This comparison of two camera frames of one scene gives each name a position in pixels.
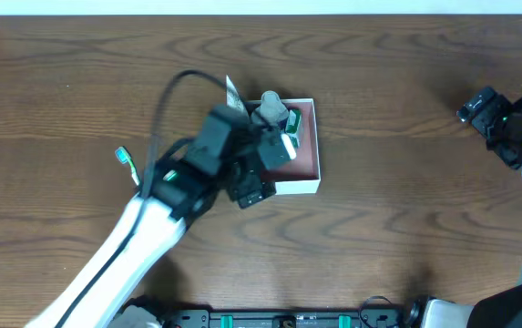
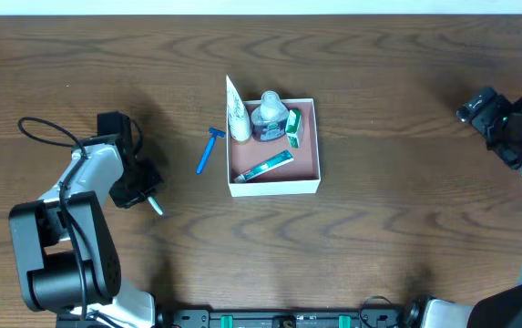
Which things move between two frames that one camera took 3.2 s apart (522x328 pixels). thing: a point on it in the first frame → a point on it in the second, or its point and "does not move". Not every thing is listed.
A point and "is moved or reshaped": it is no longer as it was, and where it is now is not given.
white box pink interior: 301,174 does not move
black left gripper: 251,132 → 139,187
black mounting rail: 345,317 does not move
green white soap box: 292,120 does not move
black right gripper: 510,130 does not move
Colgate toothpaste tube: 288,146 is moved or reshaped
